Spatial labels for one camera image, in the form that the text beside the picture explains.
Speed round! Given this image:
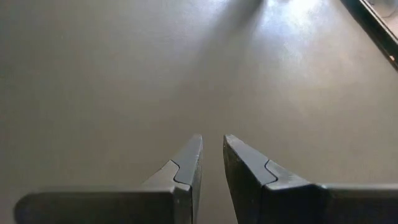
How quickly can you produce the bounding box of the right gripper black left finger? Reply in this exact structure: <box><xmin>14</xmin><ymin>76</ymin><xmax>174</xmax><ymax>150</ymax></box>
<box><xmin>14</xmin><ymin>134</ymin><xmax>203</xmax><ymax>224</ymax></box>

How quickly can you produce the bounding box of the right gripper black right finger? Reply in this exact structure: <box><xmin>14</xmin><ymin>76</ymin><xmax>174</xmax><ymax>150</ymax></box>
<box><xmin>223</xmin><ymin>134</ymin><xmax>398</xmax><ymax>224</ymax></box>

